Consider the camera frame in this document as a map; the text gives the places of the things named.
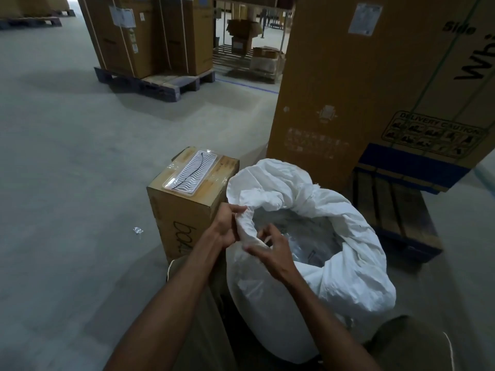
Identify tall plain cardboard box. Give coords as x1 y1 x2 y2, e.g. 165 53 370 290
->
267 0 441 192

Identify clear plastic tray wavy pattern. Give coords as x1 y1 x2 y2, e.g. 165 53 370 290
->
161 149 220 196

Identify clear plastic inner bag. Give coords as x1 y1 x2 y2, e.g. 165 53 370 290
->
251 210 343 267

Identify row of tall cardboard boxes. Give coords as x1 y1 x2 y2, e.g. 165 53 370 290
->
0 0 70 18

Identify person's right hand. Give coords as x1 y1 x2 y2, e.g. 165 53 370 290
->
242 223 304 286

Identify black cable tie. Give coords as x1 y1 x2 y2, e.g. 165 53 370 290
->
173 151 205 189

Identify plastic wrapped cardboard boxes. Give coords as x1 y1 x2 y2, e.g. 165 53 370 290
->
250 46 286 74

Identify small cardboard box with handwriting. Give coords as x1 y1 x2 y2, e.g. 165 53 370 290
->
146 146 240 263

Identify person's left hand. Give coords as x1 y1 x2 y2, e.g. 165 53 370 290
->
205 203 248 251

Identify dark wooden pallet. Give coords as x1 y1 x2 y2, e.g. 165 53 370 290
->
94 66 216 103

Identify person's right forearm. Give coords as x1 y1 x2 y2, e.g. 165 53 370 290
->
286 272 384 371

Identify tall cardboard box blue band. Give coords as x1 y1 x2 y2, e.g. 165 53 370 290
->
354 0 495 196

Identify large white woven sack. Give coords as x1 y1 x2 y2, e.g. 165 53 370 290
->
225 158 397 364

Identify person's left forearm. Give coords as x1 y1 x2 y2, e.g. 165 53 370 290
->
103 243 229 371

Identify low slatted pallet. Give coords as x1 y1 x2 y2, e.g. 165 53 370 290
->
211 44 285 85

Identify tall strapped cardboard box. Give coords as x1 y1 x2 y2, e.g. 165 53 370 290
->
156 0 215 76

